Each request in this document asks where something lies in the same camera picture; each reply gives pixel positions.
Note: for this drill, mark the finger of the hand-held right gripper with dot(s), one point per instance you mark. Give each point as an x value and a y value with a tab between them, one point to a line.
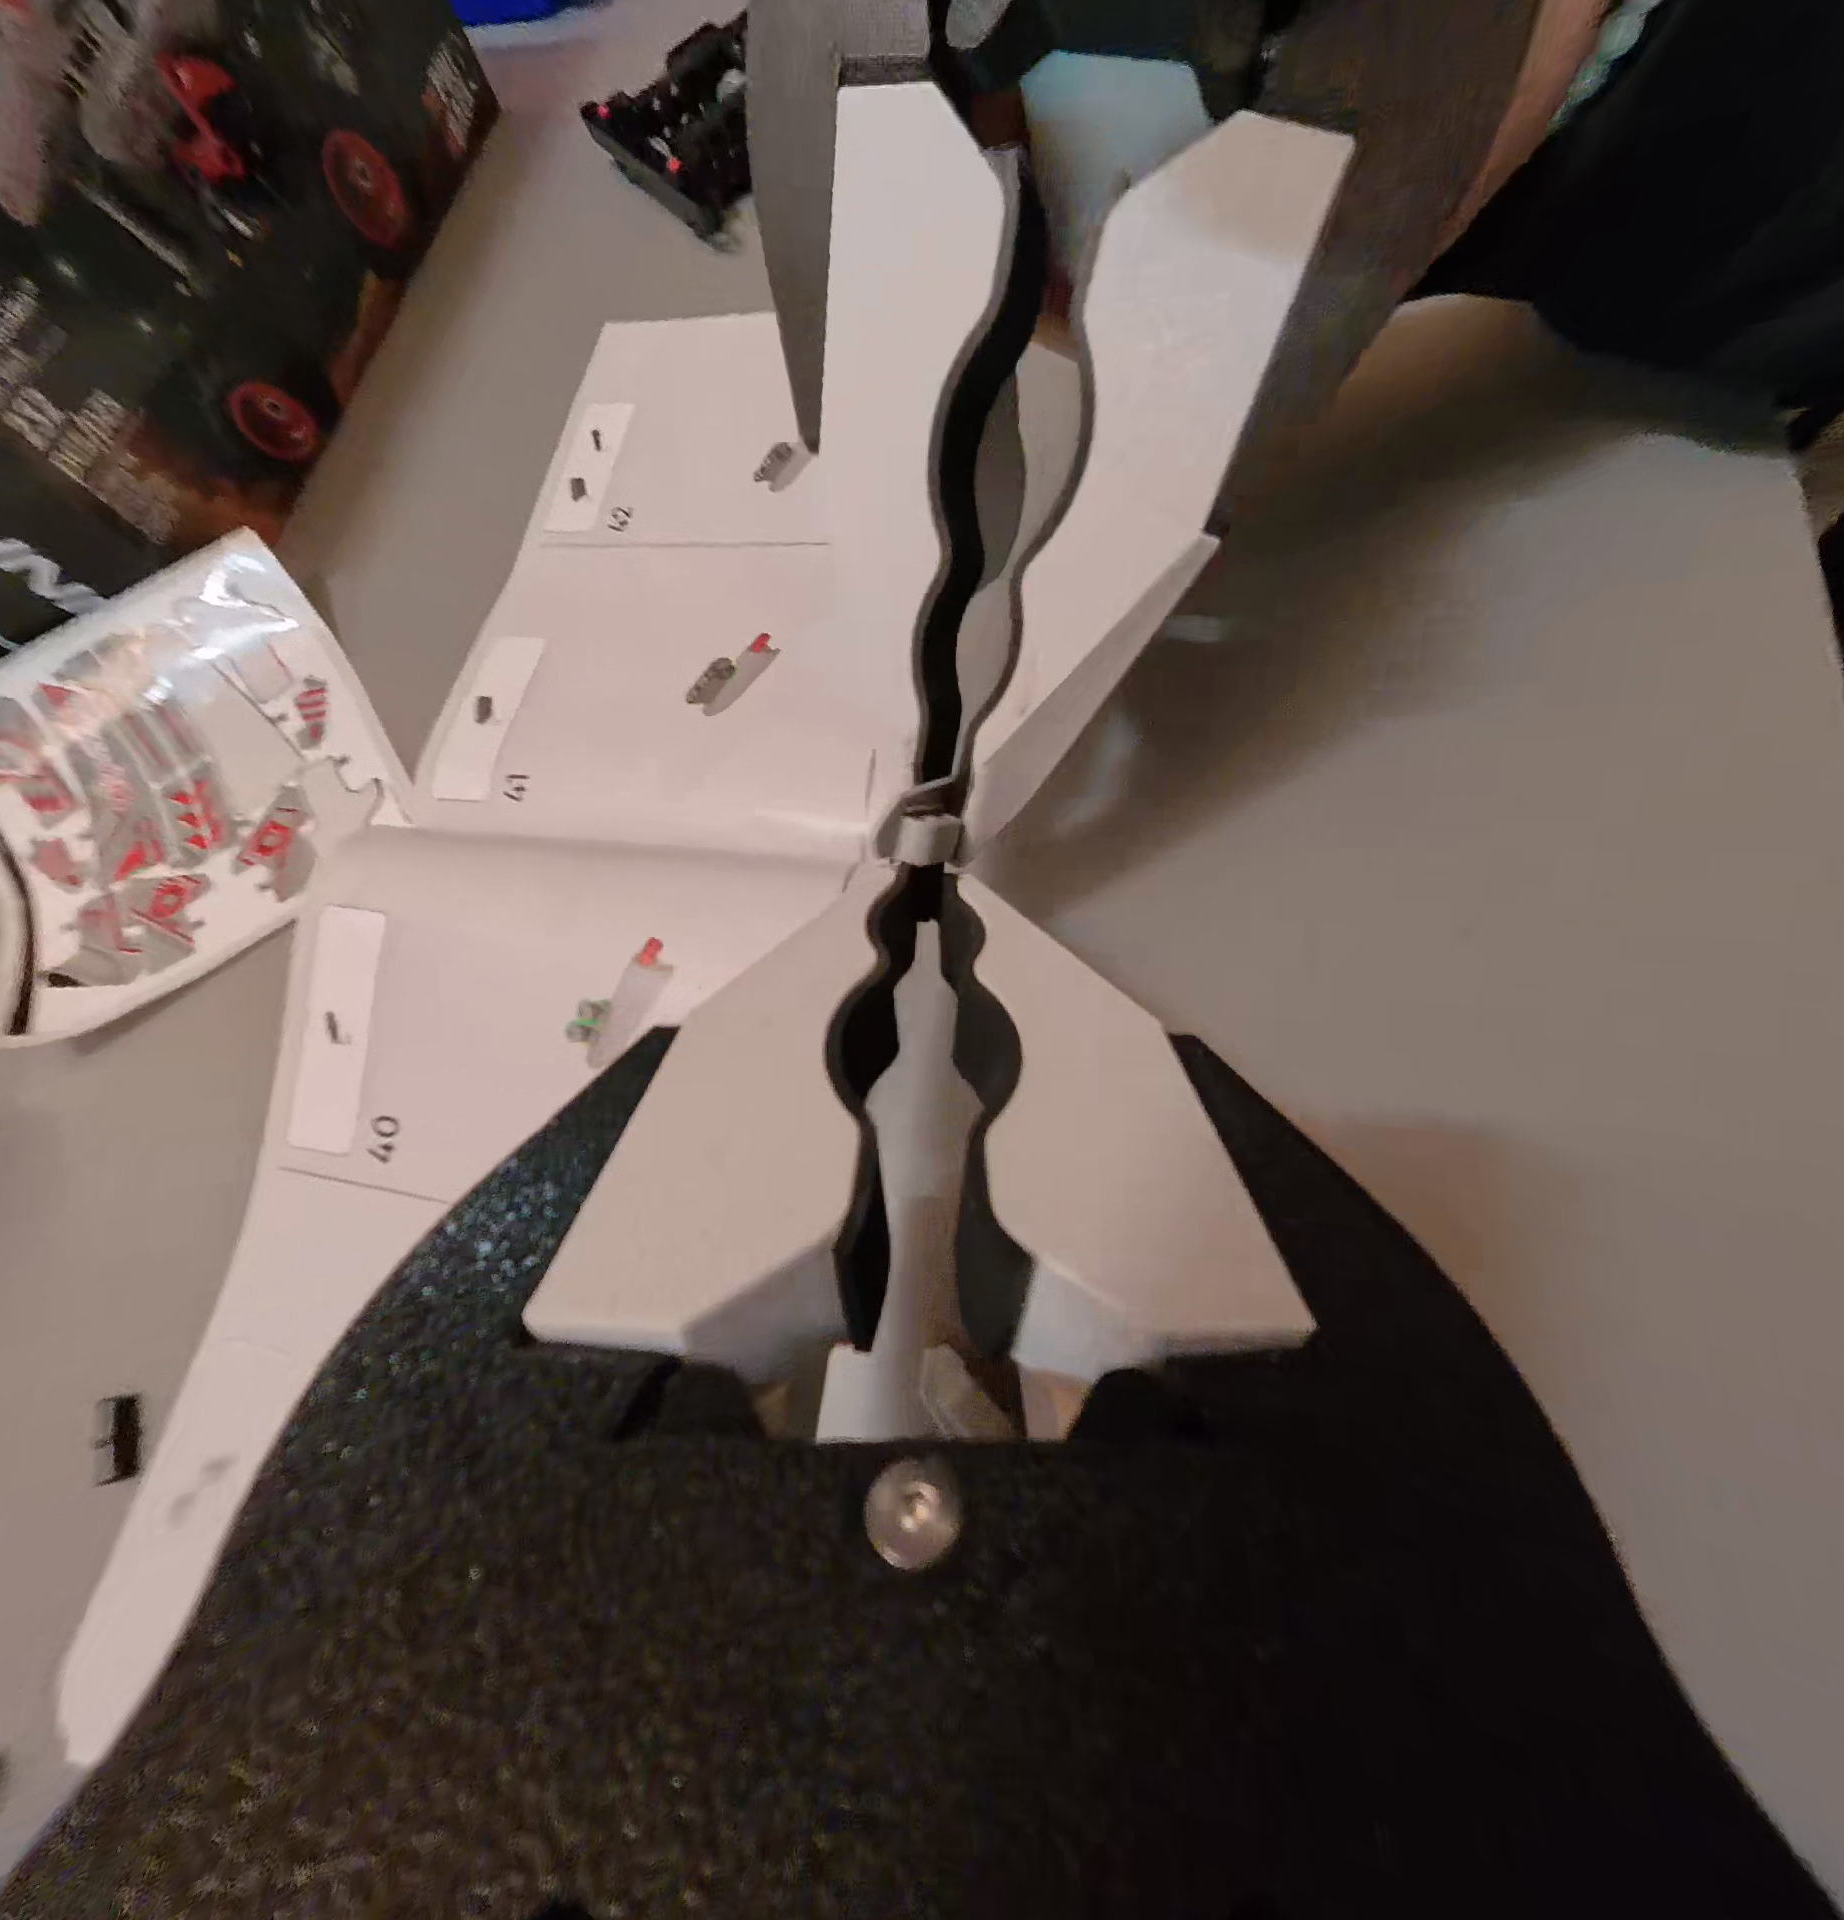
1206	300
900	300

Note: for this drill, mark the red grey sticker sheet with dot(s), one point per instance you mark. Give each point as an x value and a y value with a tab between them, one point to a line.
156	780

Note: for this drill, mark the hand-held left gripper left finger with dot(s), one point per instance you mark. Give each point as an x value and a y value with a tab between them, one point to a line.
667	1201

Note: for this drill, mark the black toy set box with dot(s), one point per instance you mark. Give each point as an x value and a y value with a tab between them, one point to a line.
186	224

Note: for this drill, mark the small black brick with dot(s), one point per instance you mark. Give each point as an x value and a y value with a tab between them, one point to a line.
121	1449

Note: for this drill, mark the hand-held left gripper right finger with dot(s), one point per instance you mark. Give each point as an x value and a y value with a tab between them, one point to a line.
1133	1201

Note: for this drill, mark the white instruction booklet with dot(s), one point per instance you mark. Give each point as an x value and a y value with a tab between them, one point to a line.
637	780

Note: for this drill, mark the grey brick with red axle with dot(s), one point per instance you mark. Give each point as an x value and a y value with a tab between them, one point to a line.
923	837

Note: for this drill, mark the black brick truck chassis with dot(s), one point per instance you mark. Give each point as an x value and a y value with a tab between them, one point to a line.
683	135

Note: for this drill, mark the person's right forearm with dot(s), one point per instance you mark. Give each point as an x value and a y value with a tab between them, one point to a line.
1686	181

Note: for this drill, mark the grey desk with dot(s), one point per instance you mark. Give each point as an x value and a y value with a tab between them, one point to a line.
1462	825

